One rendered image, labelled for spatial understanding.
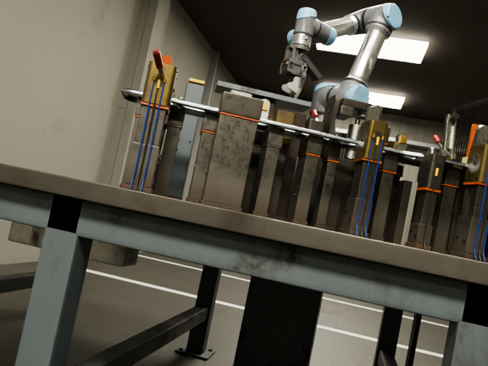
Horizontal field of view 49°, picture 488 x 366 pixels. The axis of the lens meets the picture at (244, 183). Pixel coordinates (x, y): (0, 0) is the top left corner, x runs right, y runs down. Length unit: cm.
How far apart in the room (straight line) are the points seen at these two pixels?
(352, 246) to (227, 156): 63
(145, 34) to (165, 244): 438
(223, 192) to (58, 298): 57
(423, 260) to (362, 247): 11
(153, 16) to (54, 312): 443
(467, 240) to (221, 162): 76
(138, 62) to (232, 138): 384
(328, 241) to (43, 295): 61
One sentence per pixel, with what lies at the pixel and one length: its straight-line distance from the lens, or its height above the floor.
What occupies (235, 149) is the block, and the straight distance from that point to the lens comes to 156.
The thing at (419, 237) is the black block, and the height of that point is 73.
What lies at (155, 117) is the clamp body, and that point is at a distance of 153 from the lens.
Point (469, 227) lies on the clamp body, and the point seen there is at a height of 79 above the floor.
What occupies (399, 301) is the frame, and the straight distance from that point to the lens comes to 108.
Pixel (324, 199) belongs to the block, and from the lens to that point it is 180.
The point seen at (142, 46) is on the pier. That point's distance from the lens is 538.
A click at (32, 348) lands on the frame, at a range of 128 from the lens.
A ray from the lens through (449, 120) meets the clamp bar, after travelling 217.
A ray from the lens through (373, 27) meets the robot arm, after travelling 251.
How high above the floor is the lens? 70
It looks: 3 degrees up
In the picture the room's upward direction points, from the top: 12 degrees clockwise
